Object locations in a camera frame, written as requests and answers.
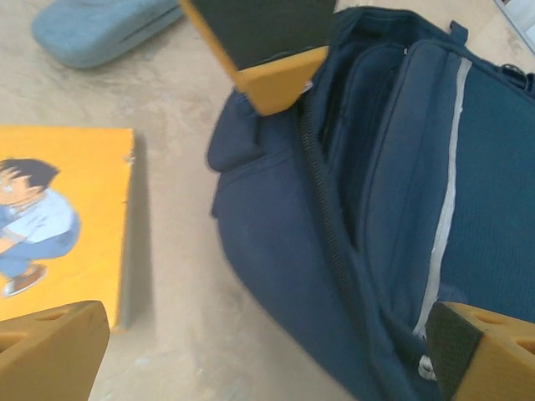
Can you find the blue-grey pencil case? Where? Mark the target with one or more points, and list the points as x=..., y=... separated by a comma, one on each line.
x=92, y=29

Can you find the aluminium table frame rail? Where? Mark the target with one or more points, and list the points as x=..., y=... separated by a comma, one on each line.
x=522, y=16

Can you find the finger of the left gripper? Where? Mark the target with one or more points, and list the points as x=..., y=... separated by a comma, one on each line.
x=267, y=37

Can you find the yellow cartoon cover book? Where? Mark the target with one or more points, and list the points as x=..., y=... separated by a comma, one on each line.
x=83, y=175

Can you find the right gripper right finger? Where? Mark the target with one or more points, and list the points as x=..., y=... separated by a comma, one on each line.
x=493, y=363

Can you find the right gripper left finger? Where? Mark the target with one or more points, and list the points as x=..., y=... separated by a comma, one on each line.
x=46, y=359

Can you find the navy blue backpack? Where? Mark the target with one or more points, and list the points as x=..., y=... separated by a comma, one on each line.
x=376, y=209

